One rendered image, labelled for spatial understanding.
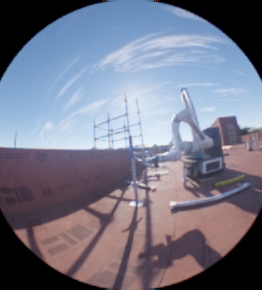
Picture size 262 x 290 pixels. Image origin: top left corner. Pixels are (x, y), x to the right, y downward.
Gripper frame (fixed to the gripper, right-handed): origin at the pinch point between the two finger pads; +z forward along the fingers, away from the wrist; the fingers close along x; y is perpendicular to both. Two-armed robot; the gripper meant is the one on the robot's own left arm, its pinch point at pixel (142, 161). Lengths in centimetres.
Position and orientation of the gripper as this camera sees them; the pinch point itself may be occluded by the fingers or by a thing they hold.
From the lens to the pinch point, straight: 91.6
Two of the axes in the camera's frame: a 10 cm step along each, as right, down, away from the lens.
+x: 1.3, -1.1, -9.9
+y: -1.0, -9.9, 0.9
